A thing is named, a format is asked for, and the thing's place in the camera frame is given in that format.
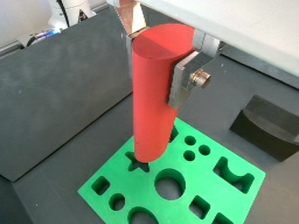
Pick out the red oval peg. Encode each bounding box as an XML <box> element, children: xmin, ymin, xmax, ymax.
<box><xmin>133</xmin><ymin>24</ymin><xmax>194</xmax><ymax>163</ymax></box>

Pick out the green shape-sorting board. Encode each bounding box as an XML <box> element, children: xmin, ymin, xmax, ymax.
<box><xmin>79</xmin><ymin>119</ymin><xmax>266</xmax><ymax>224</ymax></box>

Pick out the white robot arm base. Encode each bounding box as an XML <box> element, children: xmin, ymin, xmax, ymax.
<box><xmin>26</xmin><ymin>0</ymin><xmax>97</xmax><ymax>46</ymax></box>

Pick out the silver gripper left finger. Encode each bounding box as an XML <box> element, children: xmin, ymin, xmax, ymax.
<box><xmin>107</xmin><ymin>0</ymin><xmax>149</xmax><ymax>75</ymax></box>

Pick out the black curved block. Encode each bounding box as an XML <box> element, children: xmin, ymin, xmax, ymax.
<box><xmin>230</xmin><ymin>95</ymin><xmax>299</xmax><ymax>162</ymax></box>

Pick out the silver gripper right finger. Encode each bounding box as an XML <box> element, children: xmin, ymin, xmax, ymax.
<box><xmin>169</xmin><ymin>30</ymin><xmax>222</xmax><ymax>109</ymax></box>

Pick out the dark grey foam mat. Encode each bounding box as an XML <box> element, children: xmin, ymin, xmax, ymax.
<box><xmin>0</xmin><ymin>9</ymin><xmax>133</xmax><ymax>181</ymax></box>

